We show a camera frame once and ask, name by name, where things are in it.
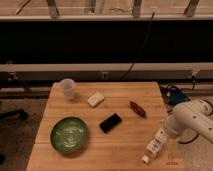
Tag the clear bottle with white label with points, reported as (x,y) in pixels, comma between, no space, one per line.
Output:
(155,146)

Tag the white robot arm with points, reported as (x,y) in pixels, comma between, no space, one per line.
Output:
(190,115)

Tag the green ceramic bowl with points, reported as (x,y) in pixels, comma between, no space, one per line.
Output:
(69,135)

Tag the white sponge block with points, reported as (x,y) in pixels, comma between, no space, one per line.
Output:
(95,99)

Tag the black rectangular block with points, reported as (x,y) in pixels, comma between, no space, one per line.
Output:
(110,123)

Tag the dark red wrapped candy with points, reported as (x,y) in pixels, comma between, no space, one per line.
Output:
(137,109)

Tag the clear plastic cup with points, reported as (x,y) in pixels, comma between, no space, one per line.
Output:
(67,87)

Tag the black chair base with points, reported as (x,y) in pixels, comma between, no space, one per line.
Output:
(20,113)

